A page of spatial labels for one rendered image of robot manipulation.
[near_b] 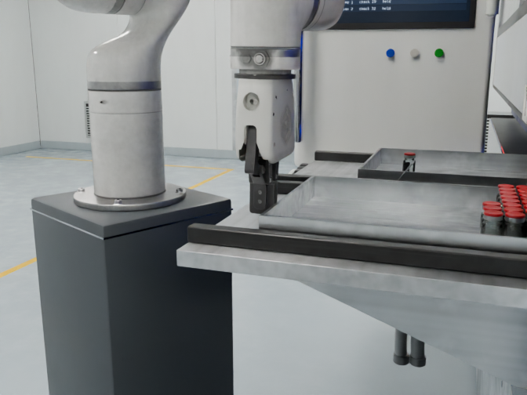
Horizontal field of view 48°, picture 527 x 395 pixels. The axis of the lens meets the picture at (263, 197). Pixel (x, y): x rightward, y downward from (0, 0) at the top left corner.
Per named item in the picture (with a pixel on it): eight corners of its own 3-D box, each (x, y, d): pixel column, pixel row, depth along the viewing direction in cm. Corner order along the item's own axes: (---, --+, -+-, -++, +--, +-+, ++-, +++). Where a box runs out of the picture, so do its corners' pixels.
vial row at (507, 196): (510, 217, 81) (514, 184, 80) (522, 257, 64) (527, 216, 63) (494, 215, 81) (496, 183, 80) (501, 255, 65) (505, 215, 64)
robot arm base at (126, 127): (53, 197, 102) (44, 88, 98) (146, 182, 115) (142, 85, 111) (110, 218, 89) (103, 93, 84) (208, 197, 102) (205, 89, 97)
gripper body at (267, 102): (282, 67, 65) (280, 167, 68) (306, 66, 74) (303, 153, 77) (219, 66, 67) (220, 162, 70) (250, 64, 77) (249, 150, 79)
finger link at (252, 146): (247, 159, 66) (259, 183, 71) (263, 104, 69) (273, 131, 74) (238, 158, 67) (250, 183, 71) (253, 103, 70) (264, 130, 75)
